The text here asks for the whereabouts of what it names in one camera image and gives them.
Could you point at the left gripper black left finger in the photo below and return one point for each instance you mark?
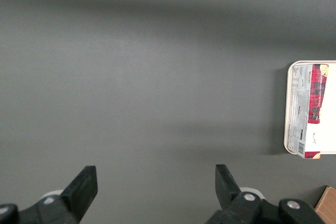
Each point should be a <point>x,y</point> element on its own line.
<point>78,190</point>

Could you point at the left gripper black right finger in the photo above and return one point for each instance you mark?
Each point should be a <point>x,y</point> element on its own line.
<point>228,192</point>

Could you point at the cream plastic tray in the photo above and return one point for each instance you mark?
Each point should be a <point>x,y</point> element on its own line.
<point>331,129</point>

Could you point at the wooden drawer cabinet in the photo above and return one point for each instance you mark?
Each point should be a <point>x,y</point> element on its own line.
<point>328,208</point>

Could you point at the red tartan cookie box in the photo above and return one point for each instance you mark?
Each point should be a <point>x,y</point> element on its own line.
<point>315,90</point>

